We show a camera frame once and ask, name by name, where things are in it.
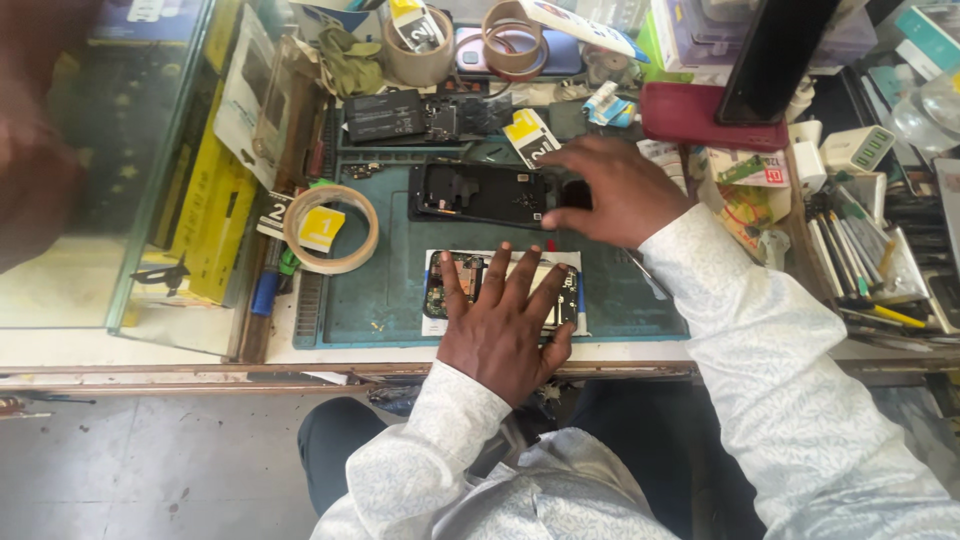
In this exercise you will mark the person's right hand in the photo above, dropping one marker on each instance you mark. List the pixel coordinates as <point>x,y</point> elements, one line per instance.
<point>622,191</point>

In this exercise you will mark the person's left hand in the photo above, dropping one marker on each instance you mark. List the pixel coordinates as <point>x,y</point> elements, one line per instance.
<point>499,337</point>

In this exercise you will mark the phone with circuit board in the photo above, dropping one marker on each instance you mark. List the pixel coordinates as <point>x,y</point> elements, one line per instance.
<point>459,279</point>

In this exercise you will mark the black phone back frame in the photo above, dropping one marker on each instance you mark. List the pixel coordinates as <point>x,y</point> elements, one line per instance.
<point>480,193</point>

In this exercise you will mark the white and blue glue tube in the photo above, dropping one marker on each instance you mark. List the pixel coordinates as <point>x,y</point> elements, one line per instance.
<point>607,105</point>

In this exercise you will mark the metal tweezers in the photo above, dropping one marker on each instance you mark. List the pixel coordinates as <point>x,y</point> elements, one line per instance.
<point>649,276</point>

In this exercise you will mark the red phone case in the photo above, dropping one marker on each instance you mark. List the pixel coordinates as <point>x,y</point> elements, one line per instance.
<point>705,120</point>

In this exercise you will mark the yellow and white number card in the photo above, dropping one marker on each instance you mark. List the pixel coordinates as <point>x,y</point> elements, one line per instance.
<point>529,135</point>

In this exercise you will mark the teal repair work mat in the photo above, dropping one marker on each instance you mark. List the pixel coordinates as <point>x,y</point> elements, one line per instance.
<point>390,292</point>

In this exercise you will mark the white packet with red label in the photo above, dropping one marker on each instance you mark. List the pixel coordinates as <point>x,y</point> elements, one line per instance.
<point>746,169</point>

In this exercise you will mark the yellow and green packet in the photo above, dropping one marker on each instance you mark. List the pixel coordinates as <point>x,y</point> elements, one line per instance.
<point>750,214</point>

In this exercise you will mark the blue phone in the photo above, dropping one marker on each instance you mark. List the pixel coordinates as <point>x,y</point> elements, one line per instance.
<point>562,56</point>

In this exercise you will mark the person's white patterned shirt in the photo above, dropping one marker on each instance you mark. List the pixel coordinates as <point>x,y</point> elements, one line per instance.
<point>540,495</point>

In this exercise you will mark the beige tape roll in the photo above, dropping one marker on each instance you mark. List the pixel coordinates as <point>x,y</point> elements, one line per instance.
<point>352,259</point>

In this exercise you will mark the white printed card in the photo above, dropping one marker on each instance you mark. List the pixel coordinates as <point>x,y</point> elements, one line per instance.
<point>585,26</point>

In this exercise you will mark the thin brown tape rings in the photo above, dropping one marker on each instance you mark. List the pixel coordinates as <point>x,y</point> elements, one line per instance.
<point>514,60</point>

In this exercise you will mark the black phone circuit part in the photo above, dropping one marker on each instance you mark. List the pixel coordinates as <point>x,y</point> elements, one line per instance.
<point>469,116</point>

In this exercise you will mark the stack of product boxes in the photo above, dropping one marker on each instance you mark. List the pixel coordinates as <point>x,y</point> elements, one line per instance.
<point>690,34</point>

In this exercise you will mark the white power adapter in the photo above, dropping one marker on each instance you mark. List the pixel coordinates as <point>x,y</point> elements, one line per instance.
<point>808,161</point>

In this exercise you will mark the person's dark trousers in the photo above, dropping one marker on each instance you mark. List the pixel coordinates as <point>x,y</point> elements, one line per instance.
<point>337,450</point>

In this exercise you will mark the black upright phone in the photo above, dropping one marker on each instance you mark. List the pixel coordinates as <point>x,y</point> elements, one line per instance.
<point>772,52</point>

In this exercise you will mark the small loose circuit piece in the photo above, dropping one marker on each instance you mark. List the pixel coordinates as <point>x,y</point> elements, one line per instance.
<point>364,171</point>

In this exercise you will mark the white multiport charger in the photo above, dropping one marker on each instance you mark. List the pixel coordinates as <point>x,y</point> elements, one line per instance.
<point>855,148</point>

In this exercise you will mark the wide brown tape roll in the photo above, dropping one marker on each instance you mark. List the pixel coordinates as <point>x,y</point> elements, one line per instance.
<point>416,67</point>

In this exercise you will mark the black phone battery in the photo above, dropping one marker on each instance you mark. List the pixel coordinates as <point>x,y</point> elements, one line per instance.
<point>384,115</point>

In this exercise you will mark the black and white number card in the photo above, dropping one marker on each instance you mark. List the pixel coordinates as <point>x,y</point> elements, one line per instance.
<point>274,216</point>

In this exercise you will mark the clear plastic bottle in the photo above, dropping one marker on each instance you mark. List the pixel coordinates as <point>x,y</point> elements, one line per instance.
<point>926,112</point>

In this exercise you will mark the teal box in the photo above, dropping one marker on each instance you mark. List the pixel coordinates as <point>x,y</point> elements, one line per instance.
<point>930,34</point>

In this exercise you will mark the clear plastic packet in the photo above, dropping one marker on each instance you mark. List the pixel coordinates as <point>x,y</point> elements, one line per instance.
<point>247,97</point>

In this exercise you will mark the glass display case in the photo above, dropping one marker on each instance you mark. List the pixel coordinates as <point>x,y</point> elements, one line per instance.
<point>135,187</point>

